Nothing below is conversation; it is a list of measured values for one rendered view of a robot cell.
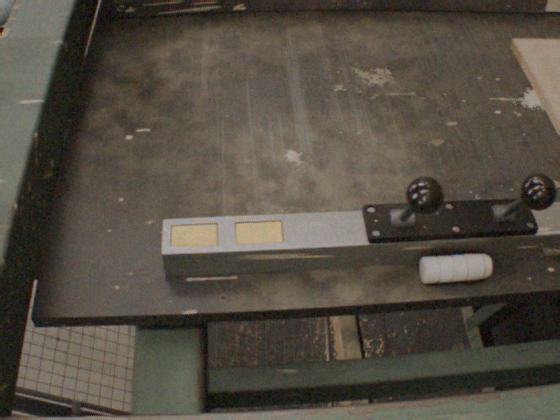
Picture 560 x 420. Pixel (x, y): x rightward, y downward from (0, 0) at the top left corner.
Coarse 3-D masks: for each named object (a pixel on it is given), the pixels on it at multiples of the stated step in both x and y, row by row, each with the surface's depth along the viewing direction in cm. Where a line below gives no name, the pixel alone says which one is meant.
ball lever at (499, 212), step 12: (528, 180) 64; (540, 180) 63; (552, 180) 63; (528, 192) 63; (540, 192) 63; (552, 192) 63; (516, 204) 69; (528, 204) 64; (540, 204) 63; (492, 216) 74; (504, 216) 74
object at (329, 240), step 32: (192, 224) 75; (224, 224) 75; (288, 224) 75; (320, 224) 75; (352, 224) 75; (544, 224) 75; (192, 256) 72; (224, 256) 73; (256, 256) 73; (288, 256) 73; (320, 256) 74; (352, 256) 74; (384, 256) 75; (416, 256) 75; (512, 256) 77
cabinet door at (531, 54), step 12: (516, 48) 104; (528, 48) 104; (540, 48) 104; (552, 48) 104; (528, 60) 101; (540, 60) 101; (552, 60) 102; (528, 72) 100; (540, 72) 99; (552, 72) 99; (540, 84) 97; (552, 84) 97; (540, 96) 97; (552, 96) 95; (552, 108) 93; (552, 120) 93
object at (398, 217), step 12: (420, 180) 63; (432, 180) 63; (408, 192) 63; (420, 192) 62; (432, 192) 62; (408, 204) 64; (420, 204) 62; (432, 204) 62; (396, 216) 73; (408, 216) 70
